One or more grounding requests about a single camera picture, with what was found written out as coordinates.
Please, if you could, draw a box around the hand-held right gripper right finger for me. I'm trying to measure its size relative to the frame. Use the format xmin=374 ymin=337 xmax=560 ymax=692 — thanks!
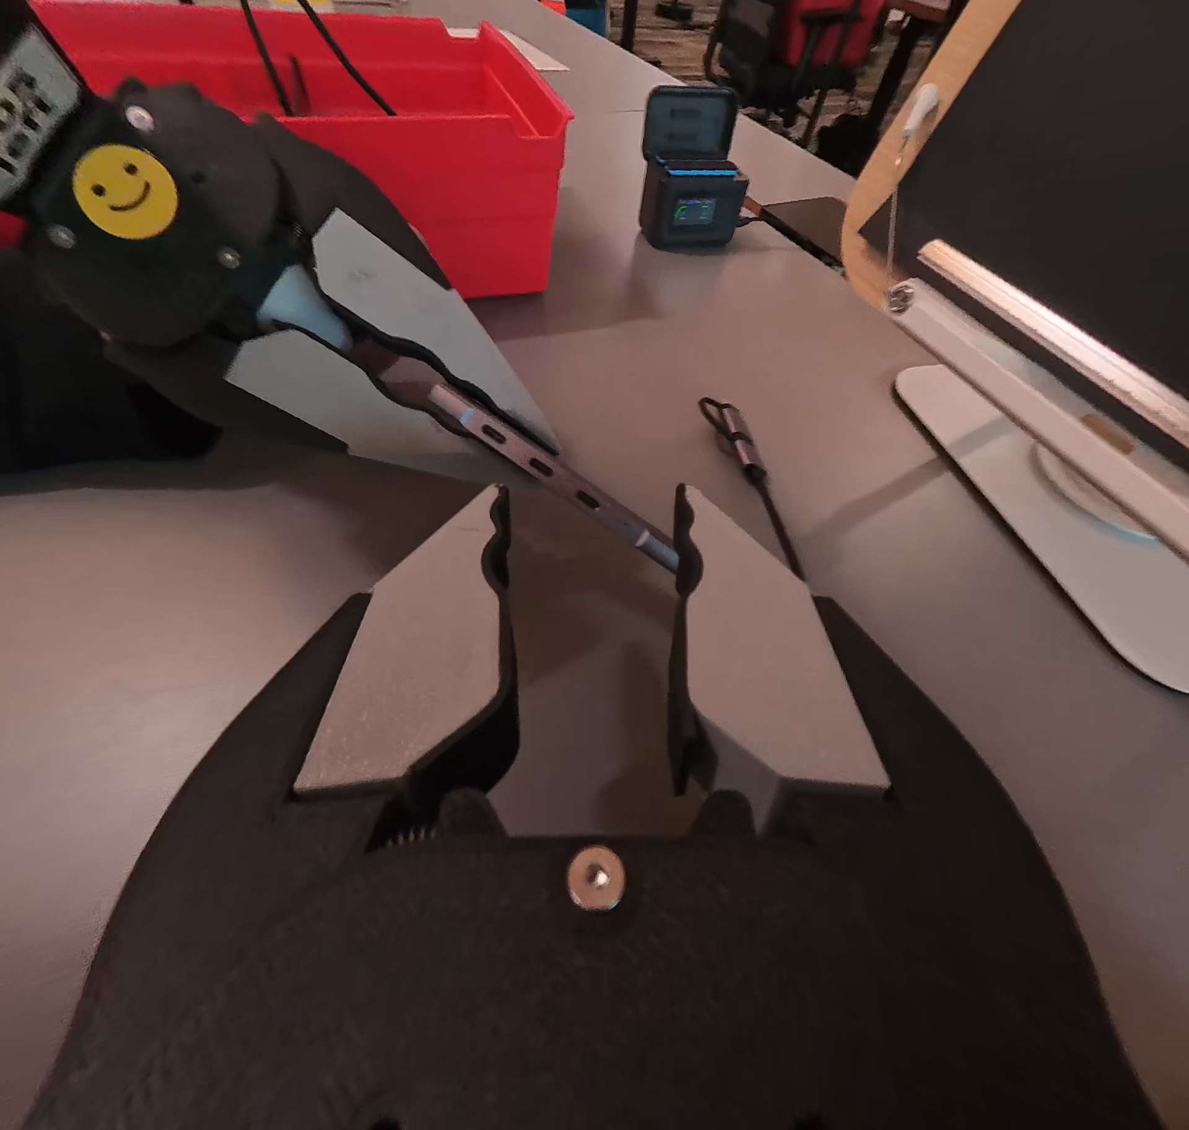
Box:
xmin=669 ymin=482 xmax=894 ymax=832

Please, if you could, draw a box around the black office chair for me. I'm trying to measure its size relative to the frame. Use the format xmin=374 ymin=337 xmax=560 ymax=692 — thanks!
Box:
xmin=706 ymin=0 xmax=788 ymax=125

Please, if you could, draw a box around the short black hub cable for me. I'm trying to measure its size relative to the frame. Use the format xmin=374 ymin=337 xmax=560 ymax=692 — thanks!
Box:
xmin=698 ymin=396 xmax=807 ymax=586

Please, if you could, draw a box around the person's left forearm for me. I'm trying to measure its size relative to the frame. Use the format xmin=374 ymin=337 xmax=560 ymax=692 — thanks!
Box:
xmin=0 ymin=210 xmax=224 ymax=471

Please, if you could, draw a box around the printed paper sheet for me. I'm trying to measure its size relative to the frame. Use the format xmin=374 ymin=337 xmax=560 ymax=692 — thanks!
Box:
xmin=503 ymin=22 xmax=570 ymax=74

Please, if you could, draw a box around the grey usb hub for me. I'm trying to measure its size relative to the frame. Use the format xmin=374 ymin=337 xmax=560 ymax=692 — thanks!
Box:
xmin=356 ymin=337 xmax=687 ymax=578

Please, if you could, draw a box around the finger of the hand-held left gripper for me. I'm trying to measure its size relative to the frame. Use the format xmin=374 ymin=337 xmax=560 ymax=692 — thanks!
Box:
xmin=224 ymin=330 xmax=544 ymax=491
xmin=309 ymin=209 xmax=560 ymax=458

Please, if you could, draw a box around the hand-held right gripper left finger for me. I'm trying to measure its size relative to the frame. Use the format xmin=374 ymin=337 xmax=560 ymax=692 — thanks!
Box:
xmin=293 ymin=482 xmax=519 ymax=795

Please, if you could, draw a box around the wooden book stand black panel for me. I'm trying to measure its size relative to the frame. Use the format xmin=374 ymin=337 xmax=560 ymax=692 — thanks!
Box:
xmin=839 ymin=0 xmax=1189 ymax=695

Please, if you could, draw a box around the red plastic bin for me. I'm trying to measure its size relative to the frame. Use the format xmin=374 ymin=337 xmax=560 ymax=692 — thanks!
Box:
xmin=29 ymin=0 xmax=578 ymax=303

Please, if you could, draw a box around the black charging case with screen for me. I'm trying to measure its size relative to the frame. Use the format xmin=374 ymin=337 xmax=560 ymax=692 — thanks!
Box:
xmin=641 ymin=83 xmax=748 ymax=255

